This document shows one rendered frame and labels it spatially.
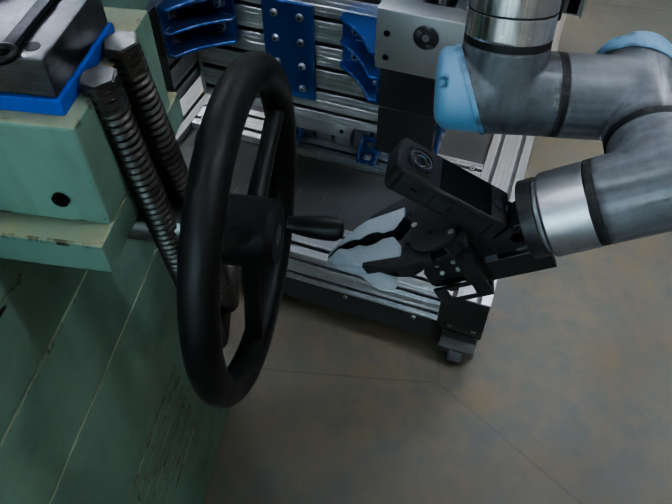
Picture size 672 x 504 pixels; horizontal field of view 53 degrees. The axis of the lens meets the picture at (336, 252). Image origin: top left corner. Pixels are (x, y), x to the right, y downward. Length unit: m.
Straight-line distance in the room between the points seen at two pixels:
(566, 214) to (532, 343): 0.95
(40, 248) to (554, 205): 0.40
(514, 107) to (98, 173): 0.34
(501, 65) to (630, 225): 0.17
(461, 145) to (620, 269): 0.47
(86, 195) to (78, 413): 0.31
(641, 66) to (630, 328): 1.02
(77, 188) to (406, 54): 0.55
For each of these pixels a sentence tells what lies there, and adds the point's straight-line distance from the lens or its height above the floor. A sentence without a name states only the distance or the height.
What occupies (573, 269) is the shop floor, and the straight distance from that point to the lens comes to 1.66.
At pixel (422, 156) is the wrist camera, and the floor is 0.85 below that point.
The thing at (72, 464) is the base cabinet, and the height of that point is 0.58.
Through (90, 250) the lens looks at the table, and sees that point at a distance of 0.50.
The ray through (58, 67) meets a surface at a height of 0.99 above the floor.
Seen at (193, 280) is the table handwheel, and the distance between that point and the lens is 0.43.
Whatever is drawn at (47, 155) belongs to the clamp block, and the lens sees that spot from 0.48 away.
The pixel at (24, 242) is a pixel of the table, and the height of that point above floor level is 0.87.
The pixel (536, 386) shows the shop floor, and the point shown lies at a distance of 1.45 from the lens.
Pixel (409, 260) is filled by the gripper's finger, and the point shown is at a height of 0.76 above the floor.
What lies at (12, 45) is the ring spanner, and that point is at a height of 1.01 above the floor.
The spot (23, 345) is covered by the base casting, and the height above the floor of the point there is 0.75.
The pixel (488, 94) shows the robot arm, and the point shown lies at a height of 0.88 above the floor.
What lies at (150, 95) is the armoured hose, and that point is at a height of 0.93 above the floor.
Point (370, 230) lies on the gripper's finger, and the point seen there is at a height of 0.74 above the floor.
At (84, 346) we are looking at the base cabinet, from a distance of 0.72.
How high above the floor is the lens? 1.23
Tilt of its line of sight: 50 degrees down
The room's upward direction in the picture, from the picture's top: straight up
